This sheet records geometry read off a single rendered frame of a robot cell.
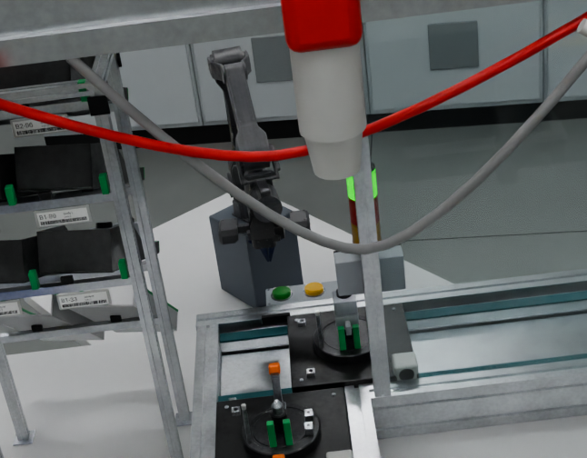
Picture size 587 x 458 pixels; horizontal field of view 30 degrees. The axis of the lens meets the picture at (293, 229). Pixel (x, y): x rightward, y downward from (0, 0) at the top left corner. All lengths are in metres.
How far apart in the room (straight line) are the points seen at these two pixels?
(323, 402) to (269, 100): 3.29
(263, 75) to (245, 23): 4.42
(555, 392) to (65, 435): 0.96
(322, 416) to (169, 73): 3.40
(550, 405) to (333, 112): 1.53
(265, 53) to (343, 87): 4.46
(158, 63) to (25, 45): 4.47
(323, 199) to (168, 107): 0.99
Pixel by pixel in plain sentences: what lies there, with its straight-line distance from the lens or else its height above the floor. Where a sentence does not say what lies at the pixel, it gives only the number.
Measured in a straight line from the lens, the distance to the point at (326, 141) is 0.67.
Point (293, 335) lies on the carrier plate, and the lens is 2.24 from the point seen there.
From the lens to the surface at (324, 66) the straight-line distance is 0.65.
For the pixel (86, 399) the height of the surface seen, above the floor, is 0.86.
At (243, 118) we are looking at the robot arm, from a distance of 2.20.
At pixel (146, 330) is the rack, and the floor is 1.21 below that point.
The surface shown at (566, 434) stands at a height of 0.86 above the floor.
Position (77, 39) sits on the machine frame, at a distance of 0.76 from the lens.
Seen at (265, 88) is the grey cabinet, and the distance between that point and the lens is 5.20.
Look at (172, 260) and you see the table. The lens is 2.77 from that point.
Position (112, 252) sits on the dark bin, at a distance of 1.89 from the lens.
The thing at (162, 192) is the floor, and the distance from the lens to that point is 5.01.
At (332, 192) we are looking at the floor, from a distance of 4.79.
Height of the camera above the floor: 2.26
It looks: 30 degrees down
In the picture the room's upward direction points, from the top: 8 degrees counter-clockwise
